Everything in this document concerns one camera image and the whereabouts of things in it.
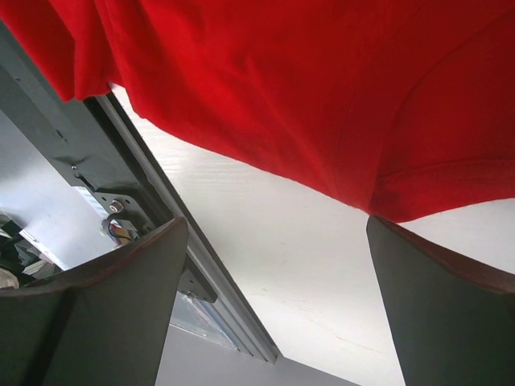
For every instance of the red t shirt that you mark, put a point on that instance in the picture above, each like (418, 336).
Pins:
(402, 109)

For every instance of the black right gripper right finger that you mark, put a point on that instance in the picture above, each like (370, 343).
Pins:
(451, 317)

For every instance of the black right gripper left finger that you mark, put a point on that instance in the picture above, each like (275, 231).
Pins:
(102, 323)

